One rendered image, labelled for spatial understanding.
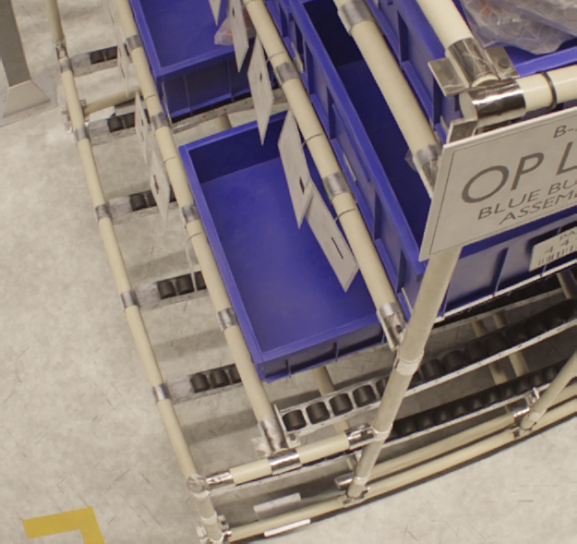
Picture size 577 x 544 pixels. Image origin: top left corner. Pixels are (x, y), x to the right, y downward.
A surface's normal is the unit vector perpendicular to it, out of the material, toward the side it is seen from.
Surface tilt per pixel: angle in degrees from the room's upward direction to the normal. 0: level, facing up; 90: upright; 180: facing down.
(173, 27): 3
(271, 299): 3
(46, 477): 0
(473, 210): 90
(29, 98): 90
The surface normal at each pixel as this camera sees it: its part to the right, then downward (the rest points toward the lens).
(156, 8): -0.01, -0.39
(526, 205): 0.35, 0.86
